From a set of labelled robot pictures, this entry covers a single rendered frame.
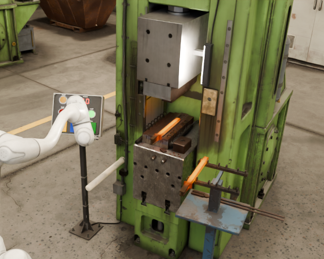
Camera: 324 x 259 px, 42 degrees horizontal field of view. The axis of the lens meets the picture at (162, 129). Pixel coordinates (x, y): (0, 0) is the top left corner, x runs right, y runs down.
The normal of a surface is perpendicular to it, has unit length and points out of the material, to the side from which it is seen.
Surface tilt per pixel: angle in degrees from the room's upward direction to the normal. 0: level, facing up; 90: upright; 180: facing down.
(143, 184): 90
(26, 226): 0
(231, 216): 0
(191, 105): 90
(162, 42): 90
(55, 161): 0
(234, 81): 90
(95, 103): 60
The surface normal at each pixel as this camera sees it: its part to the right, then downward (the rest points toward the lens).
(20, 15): 0.69, 0.36
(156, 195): -0.47, 0.39
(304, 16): -0.65, 0.33
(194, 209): 0.04, -0.89
